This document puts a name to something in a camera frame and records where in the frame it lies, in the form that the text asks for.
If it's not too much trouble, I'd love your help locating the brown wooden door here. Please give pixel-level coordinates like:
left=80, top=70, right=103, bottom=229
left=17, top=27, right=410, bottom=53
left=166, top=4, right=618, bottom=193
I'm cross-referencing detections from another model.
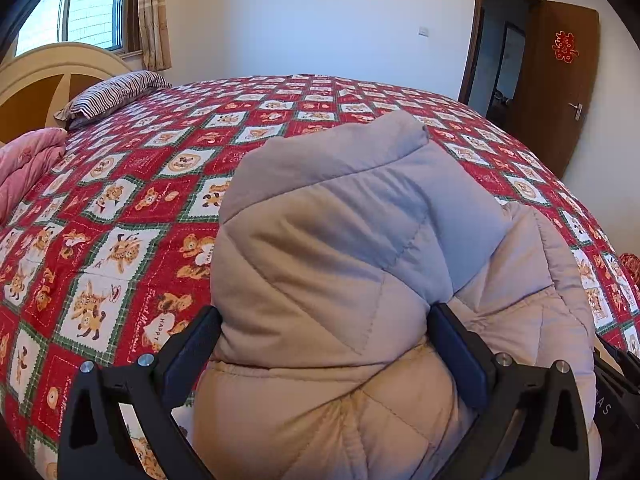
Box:
left=509, top=0, right=601, bottom=180

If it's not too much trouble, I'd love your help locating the tan hanging curtain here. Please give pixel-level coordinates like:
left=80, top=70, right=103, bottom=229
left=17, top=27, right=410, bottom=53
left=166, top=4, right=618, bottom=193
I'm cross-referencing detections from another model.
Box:
left=136, top=0, right=174, bottom=74

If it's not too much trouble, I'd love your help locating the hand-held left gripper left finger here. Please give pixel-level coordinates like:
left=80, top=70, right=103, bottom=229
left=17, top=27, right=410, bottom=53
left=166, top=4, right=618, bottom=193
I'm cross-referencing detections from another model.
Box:
left=57, top=305, right=223, bottom=480

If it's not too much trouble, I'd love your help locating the red cloth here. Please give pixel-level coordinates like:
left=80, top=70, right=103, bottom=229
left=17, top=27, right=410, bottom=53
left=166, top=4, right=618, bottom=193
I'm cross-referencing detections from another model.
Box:
left=619, top=253, right=640, bottom=287

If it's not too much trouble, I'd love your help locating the red paper door ornament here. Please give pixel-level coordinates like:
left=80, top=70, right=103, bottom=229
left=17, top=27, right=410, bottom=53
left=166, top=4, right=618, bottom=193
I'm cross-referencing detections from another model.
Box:
left=552, top=30, right=577, bottom=65

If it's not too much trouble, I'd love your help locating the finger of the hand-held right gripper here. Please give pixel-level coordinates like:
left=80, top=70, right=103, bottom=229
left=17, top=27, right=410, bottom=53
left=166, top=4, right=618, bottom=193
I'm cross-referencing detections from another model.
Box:
left=596, top=337, right=640, bottom=383

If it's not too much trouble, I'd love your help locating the red bear-print bedspread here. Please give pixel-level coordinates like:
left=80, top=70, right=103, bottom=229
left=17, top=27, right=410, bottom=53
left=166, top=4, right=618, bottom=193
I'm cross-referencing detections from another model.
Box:
left=0, top=74, right=640, bottom=480

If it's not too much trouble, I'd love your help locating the window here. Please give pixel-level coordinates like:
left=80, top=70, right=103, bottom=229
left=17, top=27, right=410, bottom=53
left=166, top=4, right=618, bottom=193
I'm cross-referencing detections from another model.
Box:
left=15, top=0, right=142, bottom=57

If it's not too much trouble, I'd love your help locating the beige padded coat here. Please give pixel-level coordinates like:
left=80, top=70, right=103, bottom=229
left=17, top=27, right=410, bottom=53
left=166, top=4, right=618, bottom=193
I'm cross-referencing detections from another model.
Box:
left=192, top=110, right=603, bottom=480

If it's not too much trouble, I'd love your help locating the striped pillow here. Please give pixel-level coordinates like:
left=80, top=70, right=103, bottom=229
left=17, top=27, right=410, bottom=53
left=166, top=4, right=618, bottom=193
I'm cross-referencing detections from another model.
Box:
left=54, top=71, right=173, bottom=131

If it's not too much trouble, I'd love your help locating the cream wooden headboard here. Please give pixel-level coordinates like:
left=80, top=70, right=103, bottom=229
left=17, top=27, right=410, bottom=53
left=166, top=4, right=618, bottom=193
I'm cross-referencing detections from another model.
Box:
left=0, top=42, right=132, bottom=146

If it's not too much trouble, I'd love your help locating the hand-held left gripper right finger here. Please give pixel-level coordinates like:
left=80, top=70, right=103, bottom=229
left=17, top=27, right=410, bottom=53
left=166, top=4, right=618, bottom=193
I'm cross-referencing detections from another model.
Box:
left=429, top=302, right=593, bottom=480

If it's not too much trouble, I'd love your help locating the pink folded quilt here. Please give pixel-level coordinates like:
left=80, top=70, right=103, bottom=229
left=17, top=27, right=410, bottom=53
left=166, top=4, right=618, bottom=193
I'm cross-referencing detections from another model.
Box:
left=0, top=127, right=68, bottom=215

